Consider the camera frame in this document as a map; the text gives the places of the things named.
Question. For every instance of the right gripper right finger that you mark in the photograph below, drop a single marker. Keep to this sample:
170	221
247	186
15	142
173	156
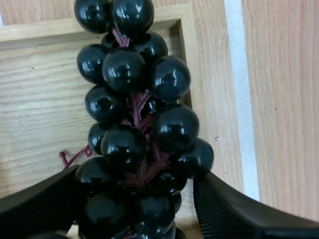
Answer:
244	214

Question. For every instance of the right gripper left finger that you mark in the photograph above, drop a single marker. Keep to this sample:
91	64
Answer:
37	209

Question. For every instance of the bunch of dark toy grapes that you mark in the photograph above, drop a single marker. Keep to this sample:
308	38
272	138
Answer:
124	72

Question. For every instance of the shallow wooden tray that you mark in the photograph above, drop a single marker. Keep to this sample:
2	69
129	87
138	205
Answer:
37	104

